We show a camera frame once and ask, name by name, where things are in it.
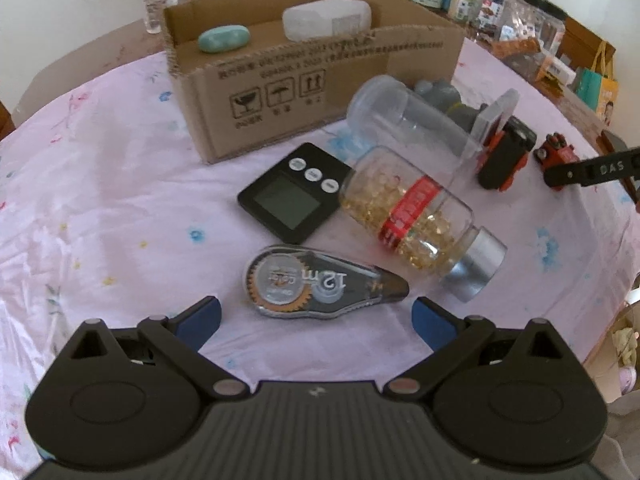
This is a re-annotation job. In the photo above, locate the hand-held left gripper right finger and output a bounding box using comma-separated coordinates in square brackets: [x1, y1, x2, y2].
[385, 296, 583, 401]

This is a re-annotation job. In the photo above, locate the correction tape dispenser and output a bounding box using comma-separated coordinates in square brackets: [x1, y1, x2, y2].
[242, 245, 410, 319]

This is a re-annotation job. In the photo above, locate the capsule bottle with silver cap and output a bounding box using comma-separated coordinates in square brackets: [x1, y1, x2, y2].
[339, 146, 508, 303]

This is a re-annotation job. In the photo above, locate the small white carton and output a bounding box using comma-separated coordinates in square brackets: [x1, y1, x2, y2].
[542, 57, 576, 86]

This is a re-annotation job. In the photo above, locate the teal gift bag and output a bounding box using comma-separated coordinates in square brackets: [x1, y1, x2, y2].
[575, 42, 621, 126]

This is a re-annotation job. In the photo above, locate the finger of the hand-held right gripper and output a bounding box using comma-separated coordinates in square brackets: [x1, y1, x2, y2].
[544, 146, 640, 191]

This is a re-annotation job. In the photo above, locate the orange snack bar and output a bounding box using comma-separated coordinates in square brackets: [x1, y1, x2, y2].
[492, 37, 543, 58]

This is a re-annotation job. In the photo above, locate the grey toy figure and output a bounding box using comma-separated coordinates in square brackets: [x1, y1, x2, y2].
[412, 79, 488, 133]

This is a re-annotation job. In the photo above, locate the black digital timer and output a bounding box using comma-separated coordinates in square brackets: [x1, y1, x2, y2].
[237, 142, 353, 239]

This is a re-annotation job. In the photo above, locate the translucent white plastic box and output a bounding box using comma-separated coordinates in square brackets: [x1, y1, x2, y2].
[282, 0, 373, 41]

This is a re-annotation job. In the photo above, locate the black and orange toy car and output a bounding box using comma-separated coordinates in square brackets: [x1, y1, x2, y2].
[475, 116, 537, 192]

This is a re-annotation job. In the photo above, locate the brown cardboard box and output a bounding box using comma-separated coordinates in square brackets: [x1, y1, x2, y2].
[161, 0, 466, 165]

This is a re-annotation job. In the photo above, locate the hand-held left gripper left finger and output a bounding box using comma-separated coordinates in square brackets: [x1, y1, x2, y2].
[62, 296, 248, 401]

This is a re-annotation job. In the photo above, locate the large clear jar black lid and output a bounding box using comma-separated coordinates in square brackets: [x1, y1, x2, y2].
[500, 0, 568, 81]

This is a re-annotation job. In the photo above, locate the red toy car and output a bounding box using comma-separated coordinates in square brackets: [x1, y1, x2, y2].
[534, 132, 576, 191]

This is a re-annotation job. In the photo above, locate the clear plastic jar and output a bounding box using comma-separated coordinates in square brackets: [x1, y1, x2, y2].
[347, 75, 483, 171]

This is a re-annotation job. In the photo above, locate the small white and green bottle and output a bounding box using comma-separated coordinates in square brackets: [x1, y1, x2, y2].
[447, 0, 478, 23]

